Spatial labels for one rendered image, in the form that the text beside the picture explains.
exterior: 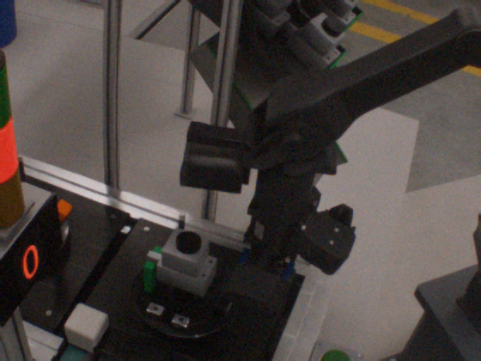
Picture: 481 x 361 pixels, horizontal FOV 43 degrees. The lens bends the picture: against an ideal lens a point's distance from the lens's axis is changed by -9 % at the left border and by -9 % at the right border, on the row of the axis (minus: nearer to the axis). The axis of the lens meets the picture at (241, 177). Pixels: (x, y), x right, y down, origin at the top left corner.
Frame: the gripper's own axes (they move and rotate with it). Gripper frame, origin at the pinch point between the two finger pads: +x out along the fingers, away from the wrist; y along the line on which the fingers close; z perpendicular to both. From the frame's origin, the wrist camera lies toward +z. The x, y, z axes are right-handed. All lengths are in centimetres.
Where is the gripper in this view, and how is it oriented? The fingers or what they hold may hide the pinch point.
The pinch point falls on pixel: (268, 270)
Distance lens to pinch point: 76.5
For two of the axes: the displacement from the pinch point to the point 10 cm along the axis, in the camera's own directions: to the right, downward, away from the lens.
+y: 3.3, -6.0, 7.3
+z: 9.4, 2.8, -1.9
